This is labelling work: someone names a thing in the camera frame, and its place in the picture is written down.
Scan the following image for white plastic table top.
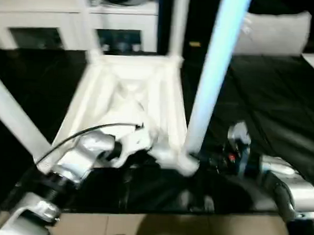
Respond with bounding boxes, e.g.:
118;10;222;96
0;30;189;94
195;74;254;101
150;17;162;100
33;49;208;183

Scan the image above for black work mat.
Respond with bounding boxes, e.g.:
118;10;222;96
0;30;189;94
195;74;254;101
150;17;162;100
0;39;314;227

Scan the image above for light grey pillow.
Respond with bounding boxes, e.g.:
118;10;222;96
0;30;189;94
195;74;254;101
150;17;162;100
232;7;313;60

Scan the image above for black sofa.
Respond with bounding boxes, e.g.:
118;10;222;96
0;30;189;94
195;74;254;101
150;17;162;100
155;0;314;58

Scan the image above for white cabinet with glass doors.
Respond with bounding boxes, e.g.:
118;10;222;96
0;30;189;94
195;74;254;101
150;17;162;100
0;0;161;58

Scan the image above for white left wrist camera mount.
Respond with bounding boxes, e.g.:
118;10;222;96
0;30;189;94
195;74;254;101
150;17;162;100
112;122;158;171

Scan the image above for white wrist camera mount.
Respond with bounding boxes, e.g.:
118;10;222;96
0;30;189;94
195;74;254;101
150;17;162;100
112;122;158;171
225;120;254;176

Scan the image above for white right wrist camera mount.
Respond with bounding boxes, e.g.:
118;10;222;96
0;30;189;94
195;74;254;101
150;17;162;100
225;120;254;176

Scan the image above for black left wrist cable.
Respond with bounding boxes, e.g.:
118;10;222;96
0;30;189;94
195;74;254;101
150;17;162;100
37;117;146;170

